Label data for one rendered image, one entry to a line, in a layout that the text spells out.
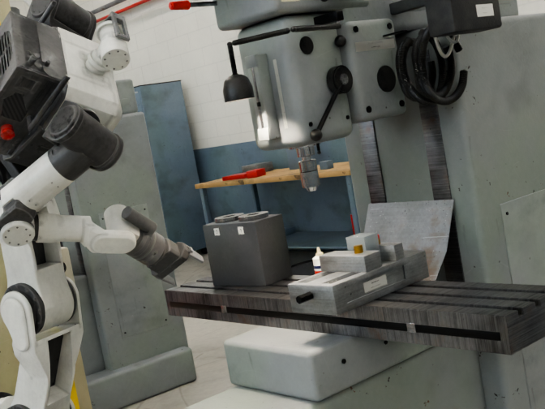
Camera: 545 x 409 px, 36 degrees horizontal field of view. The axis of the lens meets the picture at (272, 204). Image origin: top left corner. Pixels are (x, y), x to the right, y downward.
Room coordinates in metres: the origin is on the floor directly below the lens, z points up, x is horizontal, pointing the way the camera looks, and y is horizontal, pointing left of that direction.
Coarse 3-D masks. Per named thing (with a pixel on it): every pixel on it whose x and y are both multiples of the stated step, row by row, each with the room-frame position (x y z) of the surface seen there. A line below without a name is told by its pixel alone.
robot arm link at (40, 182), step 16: (48, 160) 1.90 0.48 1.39; (32, 176) 1.90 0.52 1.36; (48, 176) 1.89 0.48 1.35; (0, 192) 1.96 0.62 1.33; (16, 192) 1.91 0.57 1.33; (32, 192) 1.91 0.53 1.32; (48, 192) 1.91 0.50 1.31; (16, 208) 1.90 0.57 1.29; (32, 208) 1.93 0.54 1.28; (0, 224) 1.92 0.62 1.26; (16, 224) 1.92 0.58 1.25; (32, 224) 1.96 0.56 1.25; (16, 240) 1.95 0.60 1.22
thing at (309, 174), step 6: (300, 168) 2.16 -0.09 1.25; (306, 168) 2.15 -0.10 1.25; (312, 168) 2.15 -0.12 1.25; (300, 174) 2.17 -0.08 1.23; (306, 174) 2.15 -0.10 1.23; (312, 174) 2.15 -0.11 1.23; (318, 174) 2.16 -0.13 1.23; (306, 180) 2.15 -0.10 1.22; (312, 180) 2.15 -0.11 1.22; (318, 180) 2.16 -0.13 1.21; (306, 186) 2.15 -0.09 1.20; (312, 186) 2.15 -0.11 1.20
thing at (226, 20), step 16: (224, 0) 2.14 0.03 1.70; (240, 0) 2.09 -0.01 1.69; (256, 0) 2.05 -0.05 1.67; (272, 0) 2.01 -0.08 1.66; (288, 0) 2.02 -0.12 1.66; (304, 0) 2.06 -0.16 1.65; (320, 0) 2.09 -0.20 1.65; (336, 0) 2.13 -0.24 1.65; (352, 0) 2.16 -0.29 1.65; (368, 0) 2.20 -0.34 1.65; (224, 16) 2.15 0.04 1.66; (240, 16) 2.10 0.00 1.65; (256, 16) 2.06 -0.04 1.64; (272, 16) 2.06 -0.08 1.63
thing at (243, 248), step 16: (208, 224) 2.49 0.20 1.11; (224, 224) 2.43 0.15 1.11; (240, 224) 2.38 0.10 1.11; (256, 224) 2.35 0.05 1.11; (272, 224) 2.40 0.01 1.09; (208, 240) 2.48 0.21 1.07; (224, 240) 2.44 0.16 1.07; (240, 240) 2.39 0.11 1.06; (256, 240) 2.35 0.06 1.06; (272, 240) 2.39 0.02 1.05; (208, 256) 2.49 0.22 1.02; (224, 256) 2.45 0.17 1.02; (240, 256) 2.40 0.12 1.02; (256, 256) 2.36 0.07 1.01; (272, 256) 2.38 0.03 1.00; (288, 256) 2.43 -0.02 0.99; (224, 272) 2.46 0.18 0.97; (240, 272) 2.41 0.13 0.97; (256, 272) 2.36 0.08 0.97; (272, 272) 2.37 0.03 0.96; (288, 272) 2.42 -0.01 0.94
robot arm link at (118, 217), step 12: (120, 204) 2.13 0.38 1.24; (108, 216) 2.11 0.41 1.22; (120, 216) 2.10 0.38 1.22; (132, 216) 2.07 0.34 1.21; (144, 216) 2.10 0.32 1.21; (108, 228) 2.09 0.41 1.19; (120, 228) 2.06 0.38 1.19; (132, 228) 2.09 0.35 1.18; (144, 228) 2.10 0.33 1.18; (156, 228) 2.12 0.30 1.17; (144, 240) 2.11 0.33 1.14; (132, 252) 2.11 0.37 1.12; (144, 252) 2.11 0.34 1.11
